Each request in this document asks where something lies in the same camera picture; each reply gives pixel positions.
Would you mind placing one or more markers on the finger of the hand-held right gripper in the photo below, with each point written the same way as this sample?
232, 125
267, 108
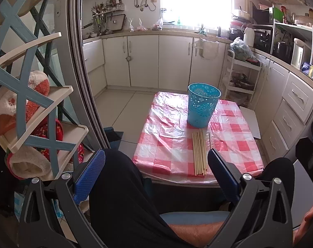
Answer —
310, 157

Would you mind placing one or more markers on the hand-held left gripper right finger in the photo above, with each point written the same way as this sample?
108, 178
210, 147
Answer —
221, 170

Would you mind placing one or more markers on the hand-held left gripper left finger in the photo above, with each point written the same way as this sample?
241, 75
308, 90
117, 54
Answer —
90, 175

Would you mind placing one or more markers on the bunch of wooden chopsticks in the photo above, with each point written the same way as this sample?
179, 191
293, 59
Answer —
197, 155

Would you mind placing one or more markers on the blue perforated plastic basket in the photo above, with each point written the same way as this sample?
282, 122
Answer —
201, 108

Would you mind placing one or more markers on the person's right hand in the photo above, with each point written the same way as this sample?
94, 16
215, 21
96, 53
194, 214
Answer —
305, 224

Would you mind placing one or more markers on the dark blue floor mat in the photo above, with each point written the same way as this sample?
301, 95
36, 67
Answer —
112, 137

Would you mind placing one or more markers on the blue checked plastic bag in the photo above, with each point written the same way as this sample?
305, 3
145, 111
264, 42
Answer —
58, 209

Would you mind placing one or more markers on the blue stool seat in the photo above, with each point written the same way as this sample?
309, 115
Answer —
195, 217

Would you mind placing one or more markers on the white flat board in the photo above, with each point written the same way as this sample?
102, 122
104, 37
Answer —
250, 121

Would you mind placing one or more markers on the cream kitchen drawer cabinet row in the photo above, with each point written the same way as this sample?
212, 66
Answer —
293, 100

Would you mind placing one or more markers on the pink white checked tablecloth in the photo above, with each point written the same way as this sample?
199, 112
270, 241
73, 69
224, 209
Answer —
166, 144

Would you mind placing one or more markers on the red floral plush slipper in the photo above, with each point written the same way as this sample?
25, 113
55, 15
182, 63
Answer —
43, 130

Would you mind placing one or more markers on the blue snack packet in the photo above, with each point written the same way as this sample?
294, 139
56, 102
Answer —
306, 67

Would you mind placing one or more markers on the steel lidded pan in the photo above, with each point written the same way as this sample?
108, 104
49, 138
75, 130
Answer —
243, 82

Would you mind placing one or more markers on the white electric kettle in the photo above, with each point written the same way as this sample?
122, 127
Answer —
299, 54

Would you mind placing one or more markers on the orange white plush slipper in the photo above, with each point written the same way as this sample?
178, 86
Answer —
37, 82

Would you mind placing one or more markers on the white kitchen trolley rack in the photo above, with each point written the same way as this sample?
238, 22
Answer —
252, 67

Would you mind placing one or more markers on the beige blue corner shelf rack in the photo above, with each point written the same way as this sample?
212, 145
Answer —
19, 93

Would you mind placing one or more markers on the black cooking pot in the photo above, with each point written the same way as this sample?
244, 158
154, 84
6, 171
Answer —
283, 50

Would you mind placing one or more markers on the cream stove base cabinet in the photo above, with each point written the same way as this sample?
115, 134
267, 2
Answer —
94, 62

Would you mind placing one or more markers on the cream kitchen base cabinet row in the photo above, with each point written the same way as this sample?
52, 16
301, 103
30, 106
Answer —
146, 59

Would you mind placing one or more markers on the white counter shelf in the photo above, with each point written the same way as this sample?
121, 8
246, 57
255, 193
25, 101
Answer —
293, 28

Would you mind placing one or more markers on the white thermos jug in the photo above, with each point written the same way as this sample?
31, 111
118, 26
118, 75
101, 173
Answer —
248, 36

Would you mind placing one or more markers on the green cutting board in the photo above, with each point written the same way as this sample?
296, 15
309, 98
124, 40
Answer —
277, 15

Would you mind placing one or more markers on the stack of pots and bowls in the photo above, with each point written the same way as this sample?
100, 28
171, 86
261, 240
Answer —
239, 23

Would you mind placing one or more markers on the clear plastic food bag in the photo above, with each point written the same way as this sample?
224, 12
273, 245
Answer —
130, 25
157, 26
141, 27

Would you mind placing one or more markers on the green dish soap bottle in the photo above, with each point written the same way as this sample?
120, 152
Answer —
179, 21

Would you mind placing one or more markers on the bright kitchen window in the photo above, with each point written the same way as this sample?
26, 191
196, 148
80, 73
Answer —
197, 0

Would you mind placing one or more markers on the grey sliding door frame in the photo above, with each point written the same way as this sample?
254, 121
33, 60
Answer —
76, 44

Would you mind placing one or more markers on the wall utensil rack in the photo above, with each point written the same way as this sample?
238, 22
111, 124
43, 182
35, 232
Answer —
107, 13

